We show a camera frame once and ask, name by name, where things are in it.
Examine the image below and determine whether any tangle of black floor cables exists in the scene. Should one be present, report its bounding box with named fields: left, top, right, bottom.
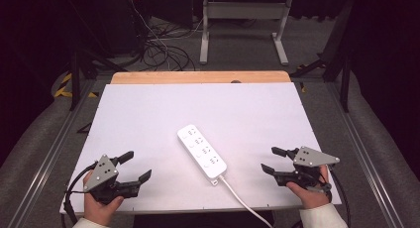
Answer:
left=141, top=21, right=196, bottom=72

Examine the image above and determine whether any person's right hand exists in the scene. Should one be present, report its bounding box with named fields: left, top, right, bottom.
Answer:
left=285, top=165, right=333, bottom=210

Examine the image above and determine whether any thin white floor cable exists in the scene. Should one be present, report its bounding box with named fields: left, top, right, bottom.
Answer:
left=128, top=0, right=204, bottom=71

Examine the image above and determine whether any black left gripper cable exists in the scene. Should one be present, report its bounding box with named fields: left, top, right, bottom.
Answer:
left=63, top=162, right=100, bottom=226

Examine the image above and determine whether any black equipment cabinet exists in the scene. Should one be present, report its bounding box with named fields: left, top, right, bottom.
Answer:
left=78, top=0, right=151, bottom=57

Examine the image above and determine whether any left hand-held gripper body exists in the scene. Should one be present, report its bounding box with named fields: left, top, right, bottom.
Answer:
left=83, top=154, right=139, bottom=205

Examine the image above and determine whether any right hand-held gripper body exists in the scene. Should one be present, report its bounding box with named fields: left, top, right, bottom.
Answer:
left=273, top=146, right=341, bottom=193

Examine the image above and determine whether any yellow black hazard tape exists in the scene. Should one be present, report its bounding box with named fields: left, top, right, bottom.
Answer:
left=53, top=72, right=99, bottom=99

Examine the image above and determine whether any black metal stand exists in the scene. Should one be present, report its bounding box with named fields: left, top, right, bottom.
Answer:
left=68, top=39, right=129, bottom=112
left=289, top=0, right=353, bottom=114

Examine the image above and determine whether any white metal desk frame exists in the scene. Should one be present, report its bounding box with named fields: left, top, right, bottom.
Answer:
left=199, top=0, right=294, bottom=66

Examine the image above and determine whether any wooden table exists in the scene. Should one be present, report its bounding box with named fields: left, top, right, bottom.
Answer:
left=110, top=70, right=292, bottom=85

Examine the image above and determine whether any white power strip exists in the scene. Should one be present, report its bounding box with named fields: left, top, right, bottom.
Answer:
left=176, top=123, right=229, bottom=186

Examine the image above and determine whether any white power strip cable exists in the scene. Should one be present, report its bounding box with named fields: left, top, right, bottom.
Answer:
left=218, top=174, right=275, bottom=228

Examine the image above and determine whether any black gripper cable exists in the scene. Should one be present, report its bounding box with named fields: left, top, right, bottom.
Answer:
left=327, top=168, right=352, bottom=228
left=63, top=162, right=100, bottom=226

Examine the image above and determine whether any aluminium floor rail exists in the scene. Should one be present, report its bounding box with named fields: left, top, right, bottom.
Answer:
left=324, top=82, right=406, bottom=228
left=6, top=79, right=97, bottom=228

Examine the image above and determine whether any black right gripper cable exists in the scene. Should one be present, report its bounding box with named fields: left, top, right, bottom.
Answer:
left=327, top=168, right=352, bottom=228

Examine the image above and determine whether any person's left hand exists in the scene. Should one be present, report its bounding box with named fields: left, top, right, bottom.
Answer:
left=82, top=170, right=125, bottom=227

